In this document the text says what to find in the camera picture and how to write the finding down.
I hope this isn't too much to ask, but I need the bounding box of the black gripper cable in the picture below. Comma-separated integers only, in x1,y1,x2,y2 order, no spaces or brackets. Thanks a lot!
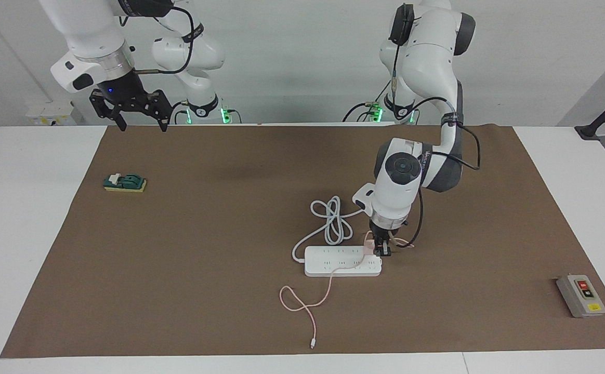
118,3,195,74
390,3,481,249

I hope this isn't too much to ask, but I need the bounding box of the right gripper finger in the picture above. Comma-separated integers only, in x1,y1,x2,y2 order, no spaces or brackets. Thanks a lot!
89,89,127,131
147,89,172,132

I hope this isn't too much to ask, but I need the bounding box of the black power cable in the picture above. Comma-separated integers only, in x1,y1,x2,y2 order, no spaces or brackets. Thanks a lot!
342,81,391,123
166,100,189,125

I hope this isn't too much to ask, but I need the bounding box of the pink charging cable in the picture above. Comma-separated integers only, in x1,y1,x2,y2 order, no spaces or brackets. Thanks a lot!
280,231,416,349

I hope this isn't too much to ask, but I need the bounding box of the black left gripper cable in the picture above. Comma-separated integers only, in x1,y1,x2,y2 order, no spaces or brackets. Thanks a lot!
390,3,481,249

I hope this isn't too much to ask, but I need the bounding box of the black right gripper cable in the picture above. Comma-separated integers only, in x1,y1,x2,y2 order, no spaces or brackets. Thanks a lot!
118,3,195,74

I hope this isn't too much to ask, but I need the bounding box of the white power strip cord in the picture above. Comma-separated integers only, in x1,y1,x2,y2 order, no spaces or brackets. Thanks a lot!
292,195,365,263

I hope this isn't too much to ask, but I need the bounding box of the white wall socket box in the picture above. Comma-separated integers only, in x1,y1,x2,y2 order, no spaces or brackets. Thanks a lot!
26,101,77,126

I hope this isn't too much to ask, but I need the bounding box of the white power strip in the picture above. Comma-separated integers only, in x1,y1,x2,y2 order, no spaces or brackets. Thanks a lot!
304,245,384,277

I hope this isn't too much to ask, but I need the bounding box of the brown table mat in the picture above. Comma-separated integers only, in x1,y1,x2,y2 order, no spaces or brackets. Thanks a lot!
0,124,605,359

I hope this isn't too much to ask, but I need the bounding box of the black stand clamp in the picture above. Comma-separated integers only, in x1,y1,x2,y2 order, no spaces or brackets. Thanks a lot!
574,83,605,141

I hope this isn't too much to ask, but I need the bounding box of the grey on-off switch box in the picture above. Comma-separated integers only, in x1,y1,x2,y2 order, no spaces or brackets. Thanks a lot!
556,274,605,318

